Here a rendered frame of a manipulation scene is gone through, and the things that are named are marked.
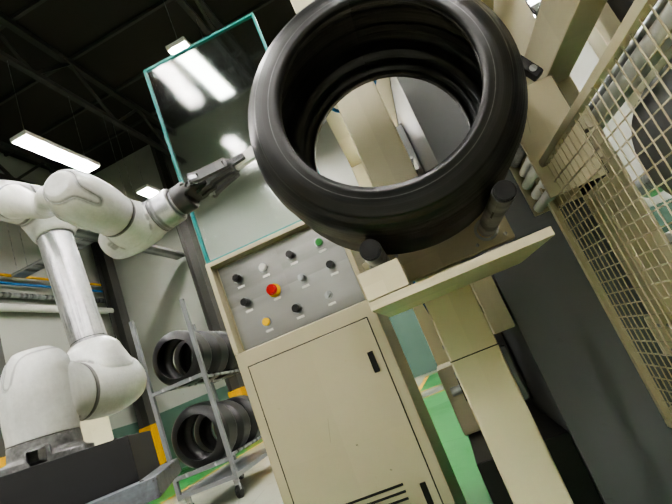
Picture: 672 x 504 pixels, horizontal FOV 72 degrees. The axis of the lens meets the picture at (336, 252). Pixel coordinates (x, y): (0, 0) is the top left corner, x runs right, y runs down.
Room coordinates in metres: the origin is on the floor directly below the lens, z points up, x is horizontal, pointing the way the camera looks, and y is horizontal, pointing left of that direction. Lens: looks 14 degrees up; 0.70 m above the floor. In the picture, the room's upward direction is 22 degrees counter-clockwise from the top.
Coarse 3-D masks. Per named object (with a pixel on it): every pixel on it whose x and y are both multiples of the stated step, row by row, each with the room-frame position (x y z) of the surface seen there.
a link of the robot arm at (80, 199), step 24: (0, 192) 1.11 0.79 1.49; (24, 192) 1.11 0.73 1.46; (48, 192) 0.81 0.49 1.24; (72, 192) 0.82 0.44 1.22; (96, 192) 0.85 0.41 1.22; (120, 192) 0.93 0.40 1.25; (24, 216) 1.13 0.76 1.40; (48, 216) 1.08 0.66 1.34; (72, 216) 0.85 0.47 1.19; (96, 216) 0.88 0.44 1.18; (120, 216) 0.92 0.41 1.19
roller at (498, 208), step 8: (496, 184) 0.86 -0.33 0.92; (504, 184) 0.85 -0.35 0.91; (512, 184) 0.85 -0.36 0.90; (496, 192) 0.86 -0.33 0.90; (504, 192) 0.85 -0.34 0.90; (512, 192) 0.85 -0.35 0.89; (488, 200) 0.92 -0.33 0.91; (496, 200) 0.87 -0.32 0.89; (504, 200) 0.86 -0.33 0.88; (512, 200) 0.87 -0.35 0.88; (488, 208) 0.95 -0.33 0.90; (496, 208) 0.91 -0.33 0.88; (504, 208) 0.91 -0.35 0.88; (488, 216) 0.99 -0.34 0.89; (496, 216) 0.97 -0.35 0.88; (480, 224) 1.11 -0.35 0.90; (488, 224) 1.05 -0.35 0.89; (496, 224) 1.05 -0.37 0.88; (480, 232) 1.17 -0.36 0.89; (488, 232) 1.13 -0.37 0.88
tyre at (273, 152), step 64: (320, 0) 0.84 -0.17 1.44; (384, 0) 0.83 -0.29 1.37; (448, 0) 0.81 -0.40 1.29; (320, 64) 1.07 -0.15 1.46; (384, 64) 1.10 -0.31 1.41; (448, 64) 1.08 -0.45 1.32; (512, 64) 0.81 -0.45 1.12; (256, 128) 0.88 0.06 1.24; (320, 128) 1.16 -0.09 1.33; (512, 128) 0.83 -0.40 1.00; (320, 192) 0.86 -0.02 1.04; (384, 192) 0.84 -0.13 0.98; (448, 192) 0.84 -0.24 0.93
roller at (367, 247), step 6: (366, 240) 0.89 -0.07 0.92; (372, 240) 0.89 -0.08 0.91; (360, 246) 0.90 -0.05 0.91; (366, 246) 0.89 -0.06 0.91; (372, 246) 0.89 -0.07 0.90; (378, 246) 0.89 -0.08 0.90; (360, 252) 0.90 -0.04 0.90; (366, 252) 0.89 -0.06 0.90; (372, 252) 0.89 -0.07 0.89; (378, 252) 0.89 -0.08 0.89; (384, 252) 0.95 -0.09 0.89; (366, 258) 0.89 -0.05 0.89; (372, 258) 0.89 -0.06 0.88; (378, 258) 0.90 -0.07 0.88; (384, 258) 0.96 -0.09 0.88; (372, 264) 0.94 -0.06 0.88; (378, 264) 0.96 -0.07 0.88
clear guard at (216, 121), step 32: (224, 32) 1.67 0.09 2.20; (256, 32) 1.66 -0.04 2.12; (160, 64) 1.71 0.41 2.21; (192, 64) 1.70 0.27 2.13; (224, 64) 1.68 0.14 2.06; (256, 64) 1.66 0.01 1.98; (160, 96) 1.72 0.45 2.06; (192, 96) 1.70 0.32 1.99; (224, 96) 1.69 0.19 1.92; (192, 128) 1.71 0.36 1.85; (224, 128) 1.69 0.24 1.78; (192, 160) 1.72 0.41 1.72; (224, 192) 1.70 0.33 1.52; (256, 192) 1.69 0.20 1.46; (224, 224) 1.71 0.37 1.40; (256, 224) 1.69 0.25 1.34; (288, 224) 1.68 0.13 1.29
